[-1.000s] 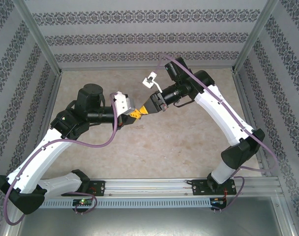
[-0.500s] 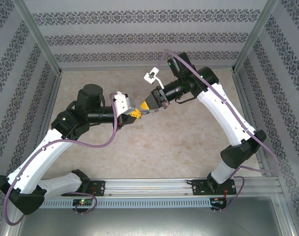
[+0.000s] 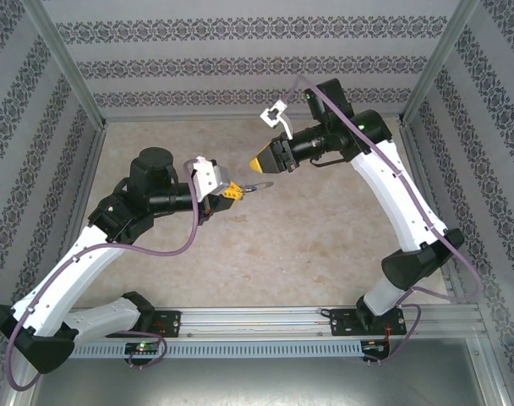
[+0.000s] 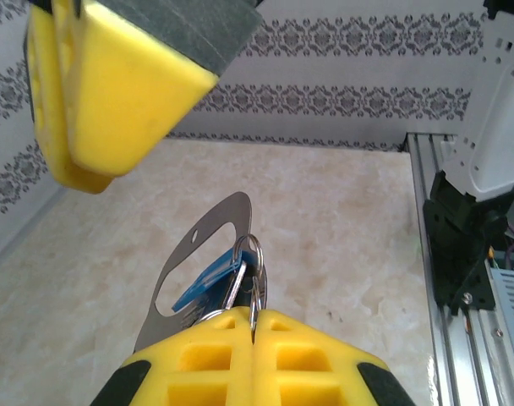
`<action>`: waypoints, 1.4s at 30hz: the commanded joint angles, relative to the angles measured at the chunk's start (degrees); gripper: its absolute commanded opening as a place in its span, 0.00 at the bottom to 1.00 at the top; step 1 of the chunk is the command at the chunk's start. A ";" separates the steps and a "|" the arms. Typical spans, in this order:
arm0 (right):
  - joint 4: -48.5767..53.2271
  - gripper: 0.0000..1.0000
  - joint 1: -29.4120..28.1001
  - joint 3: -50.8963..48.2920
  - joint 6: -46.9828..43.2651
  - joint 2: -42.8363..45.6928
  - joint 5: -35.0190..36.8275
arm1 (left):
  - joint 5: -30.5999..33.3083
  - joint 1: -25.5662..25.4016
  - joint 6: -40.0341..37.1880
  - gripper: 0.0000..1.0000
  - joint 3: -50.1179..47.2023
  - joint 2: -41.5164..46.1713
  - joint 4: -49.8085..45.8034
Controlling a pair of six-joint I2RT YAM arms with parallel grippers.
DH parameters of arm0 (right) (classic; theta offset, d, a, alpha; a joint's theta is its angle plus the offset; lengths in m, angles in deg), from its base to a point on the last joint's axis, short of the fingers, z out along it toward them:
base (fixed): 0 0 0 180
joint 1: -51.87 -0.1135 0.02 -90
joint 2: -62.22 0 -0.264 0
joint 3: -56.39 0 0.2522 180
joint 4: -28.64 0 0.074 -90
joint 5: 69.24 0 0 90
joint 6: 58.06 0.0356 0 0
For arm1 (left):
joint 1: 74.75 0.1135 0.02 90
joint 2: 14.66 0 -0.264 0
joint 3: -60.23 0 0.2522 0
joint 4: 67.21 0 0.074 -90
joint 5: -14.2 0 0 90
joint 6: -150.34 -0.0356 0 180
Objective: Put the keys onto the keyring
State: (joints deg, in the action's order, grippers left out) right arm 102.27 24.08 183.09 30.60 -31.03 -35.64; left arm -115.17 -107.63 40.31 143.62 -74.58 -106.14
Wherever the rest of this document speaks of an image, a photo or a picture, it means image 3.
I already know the grey sheet metal panel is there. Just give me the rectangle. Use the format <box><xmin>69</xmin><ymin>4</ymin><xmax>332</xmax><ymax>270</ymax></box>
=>
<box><xmin>28</xmin><ymin>357</ymin><xmax>501</xmax><ymax>406</ymax></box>

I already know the aluminium side rail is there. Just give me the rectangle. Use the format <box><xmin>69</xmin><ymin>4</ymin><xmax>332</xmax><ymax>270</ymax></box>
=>
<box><xmin>400</xmin><ymin>126</ymin><xmax>465</xmax><ymax>304</ymax></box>
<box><xmin>45</xmin><ymin>126</ymin><xmax>108</xmax><ymax>308</ymax></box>

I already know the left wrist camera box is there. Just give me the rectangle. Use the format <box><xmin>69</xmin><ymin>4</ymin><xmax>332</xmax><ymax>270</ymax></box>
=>
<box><xmin>183</xmin><ymin>156</ymin><xmax>232</xmax><ymax>200</ymax></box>

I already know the white slotted cable duct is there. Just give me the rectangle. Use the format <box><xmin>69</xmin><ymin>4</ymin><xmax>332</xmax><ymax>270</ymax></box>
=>
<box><xmin>68</xmin><ymin>341</ymin><xmax>391</xmax><ymax>359</ymax></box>

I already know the aluminium mounting rail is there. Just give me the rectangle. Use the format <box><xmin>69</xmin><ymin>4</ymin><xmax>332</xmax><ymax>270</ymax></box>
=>
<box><xmin>66</xmin><ymin>307</ymin><xmax>482</xmax><ymax>339</ymax></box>

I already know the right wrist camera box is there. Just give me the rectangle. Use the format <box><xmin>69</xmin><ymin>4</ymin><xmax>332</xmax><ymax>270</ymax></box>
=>
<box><xmin>260</xmin><ymin>100</ymin><xmax>295</xmax><ymax>140</ymax></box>

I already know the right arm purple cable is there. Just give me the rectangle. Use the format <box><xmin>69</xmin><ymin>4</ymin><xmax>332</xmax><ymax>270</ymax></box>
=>
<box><xmin>282</xmin><ymin>75</ymin><xmax>482</xmax><ymax>369</ymax></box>

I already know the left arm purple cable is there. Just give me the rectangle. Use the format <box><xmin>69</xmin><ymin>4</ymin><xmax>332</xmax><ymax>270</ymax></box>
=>
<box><xmin>6</xmin><ymin>158</ymin><xmax>201</xmax><ymax>390</ymax></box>

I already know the aluminium frame post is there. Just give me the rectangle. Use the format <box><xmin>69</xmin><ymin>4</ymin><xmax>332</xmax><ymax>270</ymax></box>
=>
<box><xmin>398</xmin><ymin>0</ymin><xmax>480</xmax><ymax>128</ymax></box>
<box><xmin>22</xmin><ymin>0</ymin><xmax>108</xmax><ymax>130</ymax></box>

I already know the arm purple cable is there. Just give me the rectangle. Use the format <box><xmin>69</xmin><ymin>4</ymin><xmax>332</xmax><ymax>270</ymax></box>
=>
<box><xmin>282</xmin><ymin>75</ymin><xmax>482</xmax><ymax>369</ymax></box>
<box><xmin>6</xmin><ymin>158</ymin><xmax>201</xmax><ymax>390</ymax></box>

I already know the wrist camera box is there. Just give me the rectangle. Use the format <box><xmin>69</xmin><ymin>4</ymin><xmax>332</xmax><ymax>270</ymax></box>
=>
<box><xmin>260</xmin><ymin>100</ymin><xmax>295</xmax><ymax>140</ymax></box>
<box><xmin>183</xmin><ymin>156</ymin><xmax>232</xmax><ymax>200</ymax></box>

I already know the grey key holder with rings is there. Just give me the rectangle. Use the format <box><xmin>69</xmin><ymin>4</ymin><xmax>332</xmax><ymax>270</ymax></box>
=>
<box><xmin>242</xmin><ymin>180</ymin><xmax>276</xmax><ymax>195</ymax></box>

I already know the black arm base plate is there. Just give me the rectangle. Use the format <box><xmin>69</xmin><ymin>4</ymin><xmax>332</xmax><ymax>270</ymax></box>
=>
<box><xmin>108</xmin><ymin>310</ymin><xmax>182</xmax><ymax>339</ymax></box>
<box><xmin>329</xmin><ymin>307</ymin><xmax>408</xmax><ymax>337</ymax></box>

